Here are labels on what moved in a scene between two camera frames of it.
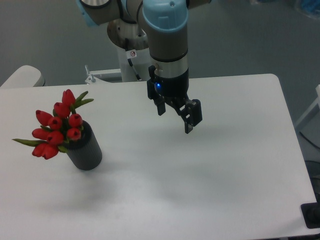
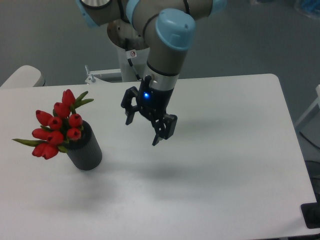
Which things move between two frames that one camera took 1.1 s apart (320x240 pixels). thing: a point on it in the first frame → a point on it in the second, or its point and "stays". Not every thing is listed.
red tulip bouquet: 56,131 stays
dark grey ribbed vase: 85,154 stays
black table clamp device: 311,212 stays
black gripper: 173,90 → 154,103
